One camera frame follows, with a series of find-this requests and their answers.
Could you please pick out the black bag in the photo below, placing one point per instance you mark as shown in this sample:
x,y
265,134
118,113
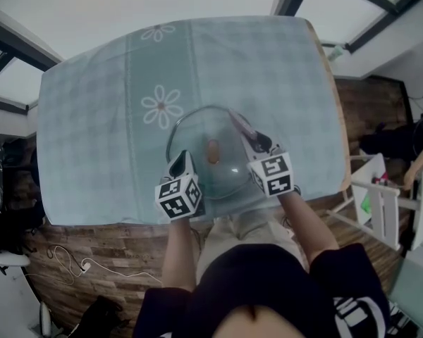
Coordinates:
x,y
98,315

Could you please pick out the green item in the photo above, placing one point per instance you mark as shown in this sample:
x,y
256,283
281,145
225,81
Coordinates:
x,y
366,204

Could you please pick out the person's torso in dark shirt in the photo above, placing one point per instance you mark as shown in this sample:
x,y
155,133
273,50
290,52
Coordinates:
x,y
261,287

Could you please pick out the person's right forearm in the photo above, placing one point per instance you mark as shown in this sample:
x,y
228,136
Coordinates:
x,y
310,231

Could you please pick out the person's beige trousers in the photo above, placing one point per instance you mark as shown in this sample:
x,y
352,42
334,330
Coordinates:
x,y
246,231

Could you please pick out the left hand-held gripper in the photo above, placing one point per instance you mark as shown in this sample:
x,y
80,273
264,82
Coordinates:
x,y
178,197

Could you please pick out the person's left forearm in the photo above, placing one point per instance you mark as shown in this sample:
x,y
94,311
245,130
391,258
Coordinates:
x,y
178,255

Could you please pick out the white office chair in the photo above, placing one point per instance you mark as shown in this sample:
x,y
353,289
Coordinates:
x,y
12,259

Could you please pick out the glass pot lid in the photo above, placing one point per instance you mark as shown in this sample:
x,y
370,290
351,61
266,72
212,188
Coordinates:
x,y
197,132

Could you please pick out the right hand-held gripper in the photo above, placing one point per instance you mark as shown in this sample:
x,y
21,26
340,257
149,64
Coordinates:
x,y
273,174

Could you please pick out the light blue floral tablecloth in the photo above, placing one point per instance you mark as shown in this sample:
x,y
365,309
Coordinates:
x,y
91,136

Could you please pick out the pale green glass table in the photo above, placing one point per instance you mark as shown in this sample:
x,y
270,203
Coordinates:
x,y
416,287

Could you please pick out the wooden table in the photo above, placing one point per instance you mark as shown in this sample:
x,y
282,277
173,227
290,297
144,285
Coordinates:
x,y
342,136

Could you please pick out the black framed window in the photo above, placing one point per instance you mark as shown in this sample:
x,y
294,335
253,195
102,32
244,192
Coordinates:
x,y
338,9
10,79

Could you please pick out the black wrist band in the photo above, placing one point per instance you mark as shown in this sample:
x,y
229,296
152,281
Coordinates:
x,y
297,189

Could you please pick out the white curved desk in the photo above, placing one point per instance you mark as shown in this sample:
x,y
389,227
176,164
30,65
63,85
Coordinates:
x,y
7,301

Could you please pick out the white wooden chair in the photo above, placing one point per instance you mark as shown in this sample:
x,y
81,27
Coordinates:
x,y
387,206

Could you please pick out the pink cleaning cloth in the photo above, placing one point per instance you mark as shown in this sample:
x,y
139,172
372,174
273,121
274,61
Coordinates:
x,y
241,122

